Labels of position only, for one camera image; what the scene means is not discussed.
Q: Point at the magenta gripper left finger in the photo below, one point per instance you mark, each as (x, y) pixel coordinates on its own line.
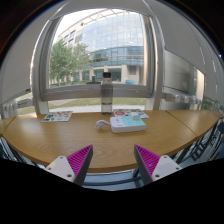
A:
(74, 167)

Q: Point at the grey window frame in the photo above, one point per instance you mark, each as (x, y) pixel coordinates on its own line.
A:
(69, 63)

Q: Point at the white power strip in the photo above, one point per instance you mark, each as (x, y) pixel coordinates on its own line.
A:
(126, 124)

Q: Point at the clear plastic water bottle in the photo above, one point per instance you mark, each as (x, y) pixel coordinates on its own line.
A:
(106, 93)

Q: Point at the right sticker sheet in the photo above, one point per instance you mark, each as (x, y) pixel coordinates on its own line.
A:
(128, 112)

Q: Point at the white charger plug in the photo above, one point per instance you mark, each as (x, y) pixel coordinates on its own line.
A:
(134, 115)

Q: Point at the sticker sheet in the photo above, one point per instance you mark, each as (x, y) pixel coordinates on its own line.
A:
(128, 112)
(60, 116)

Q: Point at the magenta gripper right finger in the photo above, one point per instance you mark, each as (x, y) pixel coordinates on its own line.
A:
(153, 167)

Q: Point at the left sticker sheet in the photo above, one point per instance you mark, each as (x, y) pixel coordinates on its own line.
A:
(60, 116)

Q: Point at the black chair at right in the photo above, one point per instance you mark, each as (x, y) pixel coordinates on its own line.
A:
(203, 150)

